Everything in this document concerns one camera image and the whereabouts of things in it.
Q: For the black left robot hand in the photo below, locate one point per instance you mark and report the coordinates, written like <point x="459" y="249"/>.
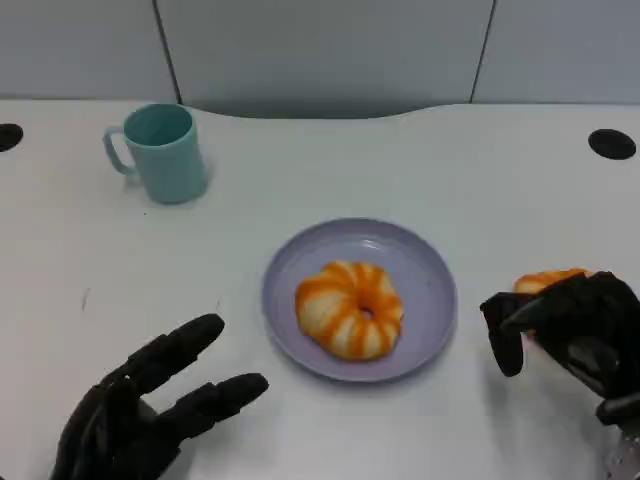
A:
<point x="120" y="420"/>

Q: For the lilac plate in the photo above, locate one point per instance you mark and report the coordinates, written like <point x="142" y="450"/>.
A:
<point x="425" y="300"/>

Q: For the pale green mug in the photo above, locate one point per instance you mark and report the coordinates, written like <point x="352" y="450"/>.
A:
<point x="165" y="155"/>

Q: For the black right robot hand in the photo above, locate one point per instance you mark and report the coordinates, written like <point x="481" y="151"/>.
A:
<point x="575" y="320"/>

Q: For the orange white toy bread roll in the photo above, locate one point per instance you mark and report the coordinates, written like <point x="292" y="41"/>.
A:
<point x="348" y="310"/>
<point x="542" y="280"/>

